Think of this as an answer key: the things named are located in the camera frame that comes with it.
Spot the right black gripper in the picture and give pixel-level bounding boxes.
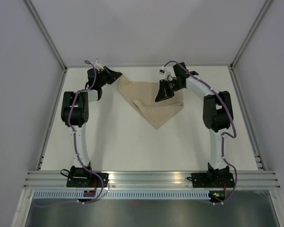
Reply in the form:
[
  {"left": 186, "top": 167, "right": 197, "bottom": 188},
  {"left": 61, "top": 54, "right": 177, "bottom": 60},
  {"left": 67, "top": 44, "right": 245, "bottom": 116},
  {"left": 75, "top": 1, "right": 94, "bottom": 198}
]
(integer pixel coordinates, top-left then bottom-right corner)
[{"left": 155, "top": 79, "right": 184, "bottom": 102}]

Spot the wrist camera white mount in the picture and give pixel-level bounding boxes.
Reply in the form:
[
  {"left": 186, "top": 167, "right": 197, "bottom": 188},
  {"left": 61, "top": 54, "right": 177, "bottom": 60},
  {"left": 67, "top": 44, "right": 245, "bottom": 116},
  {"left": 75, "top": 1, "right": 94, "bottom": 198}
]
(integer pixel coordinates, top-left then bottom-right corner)
[
  {"left": 159, "top": 66, "right": 172, "bottom": 81},
  {"left": 93, "top": 58, "right": 104, "bottom": 70}
]

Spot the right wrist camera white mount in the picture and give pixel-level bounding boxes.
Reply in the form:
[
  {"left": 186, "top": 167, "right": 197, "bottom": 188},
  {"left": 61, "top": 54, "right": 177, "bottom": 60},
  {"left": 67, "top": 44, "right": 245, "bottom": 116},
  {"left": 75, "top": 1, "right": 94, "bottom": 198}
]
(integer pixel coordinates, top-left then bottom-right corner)
[{"left": 159, "top": 66, "right": 172, "bottom": 81}]

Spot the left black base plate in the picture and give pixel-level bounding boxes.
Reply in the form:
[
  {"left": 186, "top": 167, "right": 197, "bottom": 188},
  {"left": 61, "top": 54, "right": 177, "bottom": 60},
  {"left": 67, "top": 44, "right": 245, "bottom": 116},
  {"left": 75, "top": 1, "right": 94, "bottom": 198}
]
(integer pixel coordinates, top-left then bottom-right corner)
[{"left": 66, "top": 172, "right": 109, "bottom": 188}]

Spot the white slotted cable duct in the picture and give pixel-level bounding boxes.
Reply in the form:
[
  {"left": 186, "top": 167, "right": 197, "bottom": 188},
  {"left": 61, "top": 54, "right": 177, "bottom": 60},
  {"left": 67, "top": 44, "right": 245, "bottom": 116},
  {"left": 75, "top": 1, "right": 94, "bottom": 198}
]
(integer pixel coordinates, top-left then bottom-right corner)
[{"left": 34, "top": 190, "right": 210, "bottom": 200}]

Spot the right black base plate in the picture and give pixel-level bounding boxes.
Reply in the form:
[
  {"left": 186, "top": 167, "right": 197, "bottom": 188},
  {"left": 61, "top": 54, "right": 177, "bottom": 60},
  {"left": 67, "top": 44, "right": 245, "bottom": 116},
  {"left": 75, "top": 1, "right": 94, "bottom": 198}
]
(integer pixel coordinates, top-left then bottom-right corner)
[{"left": 190, "top": 173, "right": 235, "bottom": 189}]

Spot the right aluminium frame post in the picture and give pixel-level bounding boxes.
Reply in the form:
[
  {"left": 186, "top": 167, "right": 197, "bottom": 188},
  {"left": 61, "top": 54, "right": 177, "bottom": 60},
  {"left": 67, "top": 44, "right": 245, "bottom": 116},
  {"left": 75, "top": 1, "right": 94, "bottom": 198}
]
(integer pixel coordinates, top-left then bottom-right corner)
[{"left": 228, "top": 0, "right": 274, "bottom": 171}]

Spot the beige cloth napkin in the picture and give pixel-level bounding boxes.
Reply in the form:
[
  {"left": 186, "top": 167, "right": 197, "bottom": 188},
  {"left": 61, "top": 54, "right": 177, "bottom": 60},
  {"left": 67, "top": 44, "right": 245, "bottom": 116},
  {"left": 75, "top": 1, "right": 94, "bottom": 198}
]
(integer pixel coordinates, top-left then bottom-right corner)
[{"left": 118, "top": 70, "right": 184, "bottom": 130}]

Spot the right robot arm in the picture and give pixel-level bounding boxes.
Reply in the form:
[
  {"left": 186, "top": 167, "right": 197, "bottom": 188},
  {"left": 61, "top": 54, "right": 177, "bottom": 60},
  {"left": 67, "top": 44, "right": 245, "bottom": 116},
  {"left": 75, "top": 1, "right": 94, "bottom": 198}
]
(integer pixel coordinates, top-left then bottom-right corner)
[{"left": 155, "top": 62, "right": 235, "bottom": 188}]

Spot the purple cable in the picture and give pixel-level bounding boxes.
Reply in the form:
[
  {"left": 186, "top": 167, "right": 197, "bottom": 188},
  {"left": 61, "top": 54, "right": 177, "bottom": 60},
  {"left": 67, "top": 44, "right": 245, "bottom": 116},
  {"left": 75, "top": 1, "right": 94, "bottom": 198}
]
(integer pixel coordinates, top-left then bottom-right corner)
[
  {"left": 164, "top": 61, "right": 239, "bottom": 206},
  {"left": 33, "top": 60, "right": 109, "bottom": 209}
]

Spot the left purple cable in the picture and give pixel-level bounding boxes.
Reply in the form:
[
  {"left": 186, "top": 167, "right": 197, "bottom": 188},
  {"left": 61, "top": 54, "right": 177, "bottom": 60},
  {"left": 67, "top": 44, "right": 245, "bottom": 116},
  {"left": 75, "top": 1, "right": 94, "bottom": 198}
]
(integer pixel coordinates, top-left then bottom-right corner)
[{"left": 33, "top": 60, "right": 109, "bottom": 209}]

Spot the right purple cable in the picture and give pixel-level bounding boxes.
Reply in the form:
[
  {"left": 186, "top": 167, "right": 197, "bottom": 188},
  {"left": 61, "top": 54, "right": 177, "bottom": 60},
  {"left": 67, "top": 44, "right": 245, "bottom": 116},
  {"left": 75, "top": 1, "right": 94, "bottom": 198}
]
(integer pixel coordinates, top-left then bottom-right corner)
[{"left": 164, "top": 61, "right": 239, "bottom": 206}]

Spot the left aluminium frame post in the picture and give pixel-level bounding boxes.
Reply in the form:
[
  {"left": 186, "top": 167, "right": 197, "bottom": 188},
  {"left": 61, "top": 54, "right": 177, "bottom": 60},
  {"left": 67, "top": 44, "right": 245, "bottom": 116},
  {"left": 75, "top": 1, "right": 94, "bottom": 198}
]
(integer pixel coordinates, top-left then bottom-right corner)
[{"left": 22, "top": 0, "right": 67, "bottom": 71}]

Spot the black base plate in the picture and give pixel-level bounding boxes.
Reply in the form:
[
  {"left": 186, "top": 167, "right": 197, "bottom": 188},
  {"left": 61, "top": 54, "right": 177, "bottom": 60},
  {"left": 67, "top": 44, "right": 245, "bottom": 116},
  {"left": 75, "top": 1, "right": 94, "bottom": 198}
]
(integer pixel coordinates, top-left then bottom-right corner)
[
  {"left": 190, "top": 173, "right": 235, "bottom": 189},
  {"left": 66, "top": 172, "right": 109, "bottom": 188}
]

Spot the aluminium front rail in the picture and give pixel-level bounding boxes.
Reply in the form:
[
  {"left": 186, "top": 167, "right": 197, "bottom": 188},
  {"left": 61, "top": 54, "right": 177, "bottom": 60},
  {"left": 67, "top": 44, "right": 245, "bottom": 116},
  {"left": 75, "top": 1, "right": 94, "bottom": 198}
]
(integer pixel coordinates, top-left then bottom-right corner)
[{"left": 23, "top": 170, "right": 281, "bottom": 190}]

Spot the aluminium frame post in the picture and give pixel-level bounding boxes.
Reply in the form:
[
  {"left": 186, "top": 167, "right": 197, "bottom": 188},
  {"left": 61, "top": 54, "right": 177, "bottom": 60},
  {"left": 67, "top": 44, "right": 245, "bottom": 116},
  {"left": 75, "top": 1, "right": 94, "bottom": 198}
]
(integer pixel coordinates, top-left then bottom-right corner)
[
  {"left": 22, "top": 0, "right": 67, "bottom": 71},
  {"left": 228, "top": 0, "right": 274, "bottom": 171}
]

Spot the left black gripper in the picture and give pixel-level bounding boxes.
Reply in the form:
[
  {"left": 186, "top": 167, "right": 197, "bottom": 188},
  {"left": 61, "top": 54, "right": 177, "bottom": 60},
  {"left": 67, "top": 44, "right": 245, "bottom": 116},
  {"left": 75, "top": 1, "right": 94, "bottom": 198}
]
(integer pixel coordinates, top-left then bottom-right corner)
[{"left": 98, "top": 67, "right": 123, "bottom": 88}]

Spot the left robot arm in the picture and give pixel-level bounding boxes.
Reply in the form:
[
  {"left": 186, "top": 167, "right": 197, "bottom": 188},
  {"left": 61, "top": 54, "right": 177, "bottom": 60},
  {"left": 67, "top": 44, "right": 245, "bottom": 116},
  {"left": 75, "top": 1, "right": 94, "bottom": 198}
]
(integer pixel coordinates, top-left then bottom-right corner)
[{"left": 61, "top": 66, "right": 122, "bottom": 189}]

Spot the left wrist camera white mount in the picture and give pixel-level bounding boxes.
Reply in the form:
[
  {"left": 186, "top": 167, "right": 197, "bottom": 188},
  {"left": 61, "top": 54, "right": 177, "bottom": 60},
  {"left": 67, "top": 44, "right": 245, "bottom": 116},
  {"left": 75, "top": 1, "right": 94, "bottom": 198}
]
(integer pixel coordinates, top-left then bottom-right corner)
[{"left": 93, "top": 58, "right": 104, "bottom": 70}]

